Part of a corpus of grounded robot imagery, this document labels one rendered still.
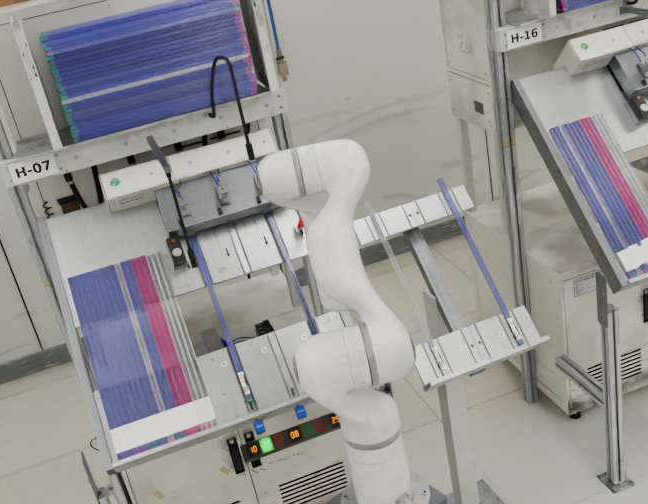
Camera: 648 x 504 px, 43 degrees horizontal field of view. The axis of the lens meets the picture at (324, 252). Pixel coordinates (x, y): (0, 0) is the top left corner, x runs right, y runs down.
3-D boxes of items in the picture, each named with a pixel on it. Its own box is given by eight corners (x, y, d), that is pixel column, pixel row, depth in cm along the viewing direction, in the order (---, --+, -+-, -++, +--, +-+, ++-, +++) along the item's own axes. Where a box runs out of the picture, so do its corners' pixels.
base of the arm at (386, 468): (449, 496, 172) (438, 425, 164) (382, 548, 163) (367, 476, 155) (388, 457, 187) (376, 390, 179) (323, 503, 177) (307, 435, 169)
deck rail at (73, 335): (117, 473, 204) (113, 468, 198) (109, 476, 203) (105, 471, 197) (48, 227, 230) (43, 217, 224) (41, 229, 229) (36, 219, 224)
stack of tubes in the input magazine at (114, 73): (260, 93, 223) (238, -9, 212) (72, 143, 212) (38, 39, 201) (249, 84, 234) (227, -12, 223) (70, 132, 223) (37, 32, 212)
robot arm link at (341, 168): (339, 395, 163) (419, 377, 164) (338, 391, 152) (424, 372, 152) (287, 161, 175) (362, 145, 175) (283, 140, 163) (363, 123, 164)
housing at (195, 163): (277, 176, 243) (279, 150, 231) (113, 223, 233) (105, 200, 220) (268, 153, 246) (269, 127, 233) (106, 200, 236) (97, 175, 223)
